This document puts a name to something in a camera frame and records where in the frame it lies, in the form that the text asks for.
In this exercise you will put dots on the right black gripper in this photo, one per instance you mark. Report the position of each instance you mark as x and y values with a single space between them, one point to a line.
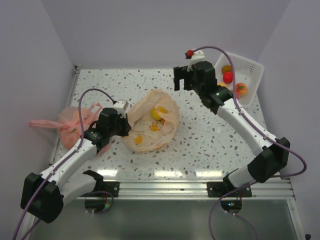
182 73

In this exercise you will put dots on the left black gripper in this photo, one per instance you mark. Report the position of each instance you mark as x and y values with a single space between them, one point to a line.
126 127

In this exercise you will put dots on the orange plastic bag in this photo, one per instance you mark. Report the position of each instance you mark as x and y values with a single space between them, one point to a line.
147 134

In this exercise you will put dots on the brown kiwi fruit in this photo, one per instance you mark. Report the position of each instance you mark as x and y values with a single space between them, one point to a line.
226 69

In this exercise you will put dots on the red fruit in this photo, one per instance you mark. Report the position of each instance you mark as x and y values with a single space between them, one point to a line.
228 77

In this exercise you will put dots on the peach fruit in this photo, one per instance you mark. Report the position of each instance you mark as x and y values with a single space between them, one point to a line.
241 90

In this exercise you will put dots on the small brown fruit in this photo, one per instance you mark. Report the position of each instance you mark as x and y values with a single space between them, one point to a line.
222 84

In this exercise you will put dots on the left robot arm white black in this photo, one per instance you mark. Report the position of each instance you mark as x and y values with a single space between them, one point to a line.
42 194

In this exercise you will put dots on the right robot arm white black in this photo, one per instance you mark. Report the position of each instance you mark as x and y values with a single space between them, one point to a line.
271 153

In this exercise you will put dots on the pink plastic bag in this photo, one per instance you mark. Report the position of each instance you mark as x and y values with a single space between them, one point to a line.
68 125

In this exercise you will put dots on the yellow fruit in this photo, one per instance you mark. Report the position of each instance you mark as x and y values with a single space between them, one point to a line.
155 113

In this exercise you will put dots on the white plastic basket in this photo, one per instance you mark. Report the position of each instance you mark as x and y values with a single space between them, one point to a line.
247 72

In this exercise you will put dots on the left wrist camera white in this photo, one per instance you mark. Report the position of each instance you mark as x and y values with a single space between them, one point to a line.
121 106

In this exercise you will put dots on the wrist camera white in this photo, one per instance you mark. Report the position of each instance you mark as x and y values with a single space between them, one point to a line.
194 57
121 106

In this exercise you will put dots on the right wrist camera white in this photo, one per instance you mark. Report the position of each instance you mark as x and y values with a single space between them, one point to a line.
194 57

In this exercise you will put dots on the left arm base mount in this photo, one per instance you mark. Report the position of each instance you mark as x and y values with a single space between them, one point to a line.
101 199

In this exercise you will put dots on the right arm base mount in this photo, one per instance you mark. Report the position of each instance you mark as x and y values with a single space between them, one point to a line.
216 189

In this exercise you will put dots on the aluminium rail front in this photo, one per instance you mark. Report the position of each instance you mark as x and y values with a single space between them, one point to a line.
275 189

